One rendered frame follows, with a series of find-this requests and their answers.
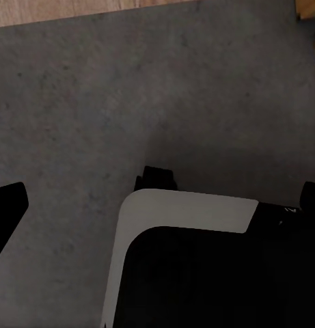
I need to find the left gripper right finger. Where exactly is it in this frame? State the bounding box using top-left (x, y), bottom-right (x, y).
top-left (299, 181), bottom-right (315, 228)

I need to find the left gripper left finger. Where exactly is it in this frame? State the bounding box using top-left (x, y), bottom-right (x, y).
top-left (0, 182), bottom-right (29, 253)

